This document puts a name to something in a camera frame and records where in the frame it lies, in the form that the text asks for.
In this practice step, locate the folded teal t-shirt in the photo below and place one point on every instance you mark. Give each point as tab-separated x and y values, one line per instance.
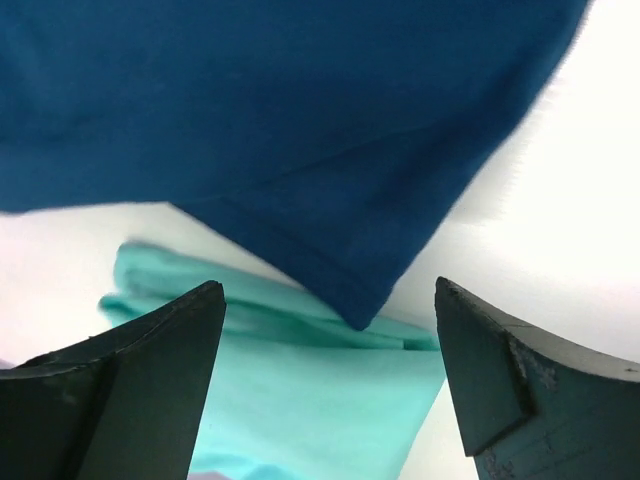
295	392

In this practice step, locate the dark blue printed t-shirt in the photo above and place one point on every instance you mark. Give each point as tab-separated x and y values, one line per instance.
329	138

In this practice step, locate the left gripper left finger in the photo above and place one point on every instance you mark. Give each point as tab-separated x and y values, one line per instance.
125	404

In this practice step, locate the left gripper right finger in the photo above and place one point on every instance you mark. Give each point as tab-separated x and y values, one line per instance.
533	405

